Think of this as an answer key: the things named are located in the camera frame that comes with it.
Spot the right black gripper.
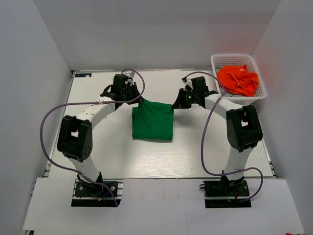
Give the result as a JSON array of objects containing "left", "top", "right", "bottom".
[{"left": 172, "top": 88, "right": 199, "bottom": 109}]

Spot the green t-shirt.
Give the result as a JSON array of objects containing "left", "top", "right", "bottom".
[{"left": 132, "top": 100, "right": 174, "bottom": 142}]

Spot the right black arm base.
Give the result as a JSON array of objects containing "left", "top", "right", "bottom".
[{"left": 199, "top": 176, "right": 251, "bottom": 209}]

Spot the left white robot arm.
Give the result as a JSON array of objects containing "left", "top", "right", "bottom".
[{"left": 57, "top": 84, "right": 143, "bottom": 195}]

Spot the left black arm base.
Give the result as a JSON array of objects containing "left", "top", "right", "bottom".
[{"left": 71, "top": 179, "right": 123, "bottom": 208}]

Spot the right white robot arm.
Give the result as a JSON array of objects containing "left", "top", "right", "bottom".
[{"left": 172, "top": 76, "right": 263, "bottom": 195}]

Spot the white plastic basket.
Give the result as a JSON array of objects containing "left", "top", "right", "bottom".
[{"left": 211, "top": 54, "right": 267, "bottom": 105}]

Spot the orange t-shirt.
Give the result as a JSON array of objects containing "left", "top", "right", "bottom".
[{"left": 217, "top": 65, "right": 260, "bottom": 97}]

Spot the blue label sticker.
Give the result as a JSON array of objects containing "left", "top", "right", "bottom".
[{"left": 74, "top": 73, "right": 92, "bottom": 78}]

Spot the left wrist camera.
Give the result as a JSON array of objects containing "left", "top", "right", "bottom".
[{"left": 112, "top": 74, "right": 133, "bottom": 91}]

